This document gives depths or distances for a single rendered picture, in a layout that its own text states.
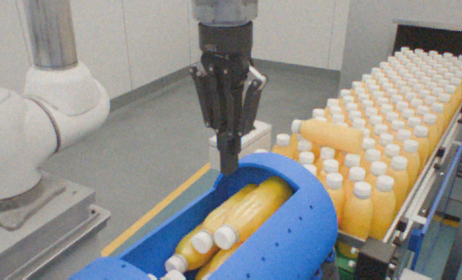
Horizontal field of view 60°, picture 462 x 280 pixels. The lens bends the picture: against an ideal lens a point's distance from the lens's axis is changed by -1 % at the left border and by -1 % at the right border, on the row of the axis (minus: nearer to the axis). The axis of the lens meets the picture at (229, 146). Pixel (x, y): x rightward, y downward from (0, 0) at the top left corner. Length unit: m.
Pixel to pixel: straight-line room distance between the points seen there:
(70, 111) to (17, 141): 0.15
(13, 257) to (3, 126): 0.27
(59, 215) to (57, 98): 0.27
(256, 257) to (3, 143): 0.57
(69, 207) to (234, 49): 0.62
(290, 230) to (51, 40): 0.67
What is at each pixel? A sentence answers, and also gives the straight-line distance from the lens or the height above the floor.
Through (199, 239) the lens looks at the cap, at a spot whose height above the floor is 1.13.
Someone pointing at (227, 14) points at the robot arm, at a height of 1.55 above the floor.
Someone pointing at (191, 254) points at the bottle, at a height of 1.08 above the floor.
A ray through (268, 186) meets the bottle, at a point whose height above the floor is 1.19.
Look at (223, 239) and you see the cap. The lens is 0.73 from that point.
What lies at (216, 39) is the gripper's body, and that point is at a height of 1.52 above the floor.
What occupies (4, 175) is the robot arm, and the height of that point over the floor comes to 1.19.
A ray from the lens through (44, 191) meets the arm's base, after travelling 1.05.
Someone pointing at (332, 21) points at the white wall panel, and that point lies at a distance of 5.26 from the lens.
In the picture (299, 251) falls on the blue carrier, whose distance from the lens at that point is 0.72.
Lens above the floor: 1.63
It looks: 27 degrees down
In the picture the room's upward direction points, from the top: straight up
